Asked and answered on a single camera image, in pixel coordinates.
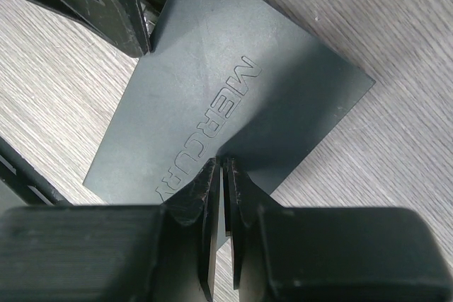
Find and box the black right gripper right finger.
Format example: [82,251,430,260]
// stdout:
[223,158,452,301]

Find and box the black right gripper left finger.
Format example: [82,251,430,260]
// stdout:
[1,158,220,301]

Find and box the black network switch box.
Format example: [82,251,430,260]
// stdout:
[84,0,374,204]

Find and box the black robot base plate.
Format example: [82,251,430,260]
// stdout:
[1,138,71,212]

